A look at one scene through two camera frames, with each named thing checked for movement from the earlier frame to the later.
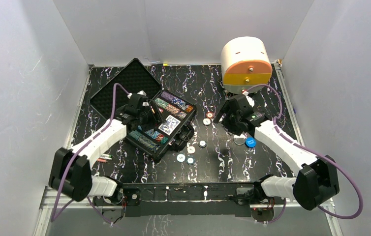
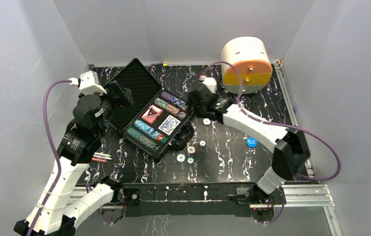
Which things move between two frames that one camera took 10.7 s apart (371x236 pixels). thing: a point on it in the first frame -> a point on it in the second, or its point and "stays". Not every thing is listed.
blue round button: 250,142 stays
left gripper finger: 156,111 -> 118,91
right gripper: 234,130 -> 190,103
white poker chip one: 206,121 stays
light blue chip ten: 180,158 stays
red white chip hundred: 191,149 stays
